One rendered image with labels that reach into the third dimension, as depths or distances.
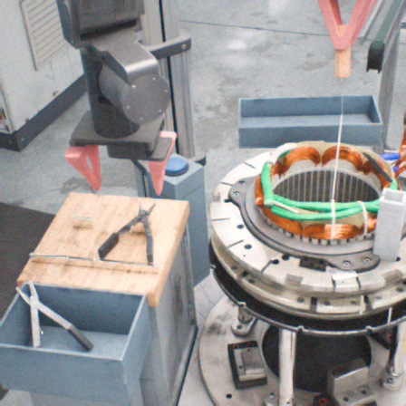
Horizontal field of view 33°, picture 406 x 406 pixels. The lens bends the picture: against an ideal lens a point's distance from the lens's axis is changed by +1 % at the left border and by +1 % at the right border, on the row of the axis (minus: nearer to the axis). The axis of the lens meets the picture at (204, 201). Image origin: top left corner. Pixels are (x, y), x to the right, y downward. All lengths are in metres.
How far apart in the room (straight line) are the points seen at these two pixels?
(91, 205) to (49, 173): 2.06
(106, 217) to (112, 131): 0.23
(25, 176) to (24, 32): 0.64
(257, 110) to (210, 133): 1.94
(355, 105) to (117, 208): 0.52
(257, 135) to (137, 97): 0.52
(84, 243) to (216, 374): 0.32
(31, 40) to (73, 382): 2.49
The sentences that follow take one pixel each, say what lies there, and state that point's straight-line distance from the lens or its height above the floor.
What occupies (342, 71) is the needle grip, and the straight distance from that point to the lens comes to 0.83.
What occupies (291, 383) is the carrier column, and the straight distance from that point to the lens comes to 1.02.
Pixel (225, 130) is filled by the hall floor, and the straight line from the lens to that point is 3.24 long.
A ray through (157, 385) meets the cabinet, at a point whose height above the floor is 0.87.
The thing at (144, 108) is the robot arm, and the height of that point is 1.33.
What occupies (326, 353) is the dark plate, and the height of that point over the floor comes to 0.78.
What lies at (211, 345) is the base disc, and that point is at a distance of 1.15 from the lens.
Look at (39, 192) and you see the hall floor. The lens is 2.98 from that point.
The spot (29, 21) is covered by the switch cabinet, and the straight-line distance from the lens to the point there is 3.21.
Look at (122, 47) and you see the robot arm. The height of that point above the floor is 1.38.
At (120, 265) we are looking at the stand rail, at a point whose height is 1.08.
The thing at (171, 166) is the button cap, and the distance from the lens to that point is 1.13.
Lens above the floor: 1.67
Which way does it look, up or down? 37 degrees down
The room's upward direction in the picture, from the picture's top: 4 degrees counter-clockwise
